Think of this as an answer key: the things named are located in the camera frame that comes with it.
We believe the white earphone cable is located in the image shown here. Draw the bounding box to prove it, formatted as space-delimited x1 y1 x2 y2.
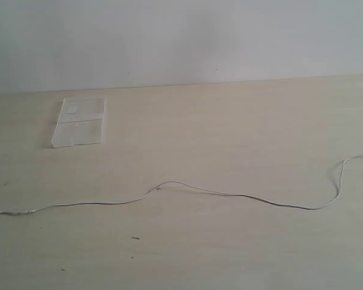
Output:
0 154 363 216

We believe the clear plastic storage box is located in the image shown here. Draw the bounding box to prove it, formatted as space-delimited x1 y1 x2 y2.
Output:
51 97 106 148

